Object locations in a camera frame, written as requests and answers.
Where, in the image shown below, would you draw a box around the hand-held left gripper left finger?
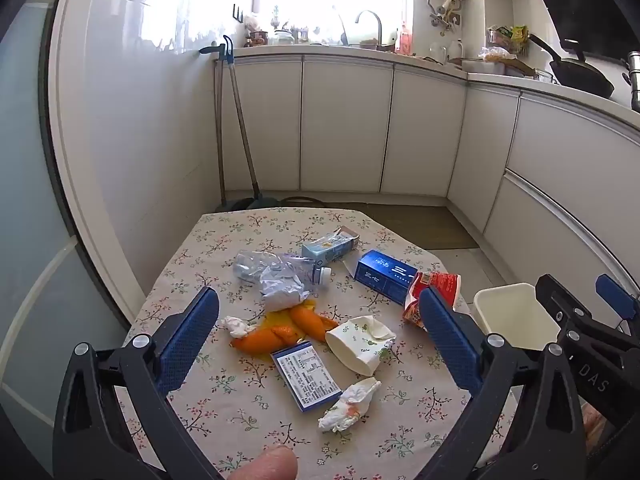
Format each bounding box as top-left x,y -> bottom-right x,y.
52,286 -> 221,480

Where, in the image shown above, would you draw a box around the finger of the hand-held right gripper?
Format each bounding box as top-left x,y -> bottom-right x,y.
595,274 -> 640,333
535,274 -> 595,333

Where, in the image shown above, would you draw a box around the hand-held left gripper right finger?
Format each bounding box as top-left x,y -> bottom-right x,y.
419,286 -> 587,480

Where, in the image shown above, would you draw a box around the white plastic bin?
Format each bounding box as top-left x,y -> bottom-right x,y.
473,282 -> 563,352

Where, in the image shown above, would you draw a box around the pale blue paper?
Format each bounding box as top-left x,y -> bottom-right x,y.
259,262 -> 311,313

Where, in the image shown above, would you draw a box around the person's left hand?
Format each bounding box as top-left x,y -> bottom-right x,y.
239,446 -> 300,480

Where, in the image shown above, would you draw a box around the small white tissue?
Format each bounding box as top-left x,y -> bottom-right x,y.
221,316 -> 259,339

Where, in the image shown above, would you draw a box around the red snack wrapper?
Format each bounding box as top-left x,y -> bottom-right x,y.
402,270 -> 463,332

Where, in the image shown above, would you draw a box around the orange peel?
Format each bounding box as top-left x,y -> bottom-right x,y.
231,325 -> 297,354
290,305 -> 341,342

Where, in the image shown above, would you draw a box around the dark blue carton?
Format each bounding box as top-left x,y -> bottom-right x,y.
354,249 -> 420,306

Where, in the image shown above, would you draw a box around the crushed clear plastic bottle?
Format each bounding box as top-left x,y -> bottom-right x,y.
234,250 -> 333,287

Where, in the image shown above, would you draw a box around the white floral paper cup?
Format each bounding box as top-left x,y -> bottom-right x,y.
325,315 -> 397,377

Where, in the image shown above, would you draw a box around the floral tablecloth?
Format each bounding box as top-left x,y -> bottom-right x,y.
120,207 -> 521,480

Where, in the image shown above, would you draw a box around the blue white small box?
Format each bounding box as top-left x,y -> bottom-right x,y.
270,341 -> 343,413

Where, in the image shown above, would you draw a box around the stained crumpled tissue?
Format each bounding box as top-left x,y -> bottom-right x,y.
318,377 -> 382,433

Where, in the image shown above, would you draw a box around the light blue milk carton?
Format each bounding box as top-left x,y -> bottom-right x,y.
301,226 -> 362,266

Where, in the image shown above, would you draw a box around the frosted glass door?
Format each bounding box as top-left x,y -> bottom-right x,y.
0,0 -> 132,480

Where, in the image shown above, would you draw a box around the black wok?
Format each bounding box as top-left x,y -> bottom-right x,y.
529,34 -> 616,100

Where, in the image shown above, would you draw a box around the white kitchen cabinets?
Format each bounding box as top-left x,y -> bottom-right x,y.
215,54 -> 640,346

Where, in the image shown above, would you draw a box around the snack bags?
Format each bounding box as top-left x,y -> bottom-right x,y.
480,25 -> 531,63

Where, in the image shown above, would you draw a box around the red packet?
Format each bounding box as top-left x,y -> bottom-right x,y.
396,22 -> 415,56

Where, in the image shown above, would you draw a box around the kitchen faucet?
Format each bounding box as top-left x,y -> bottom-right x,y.
355,10 -> 384,47

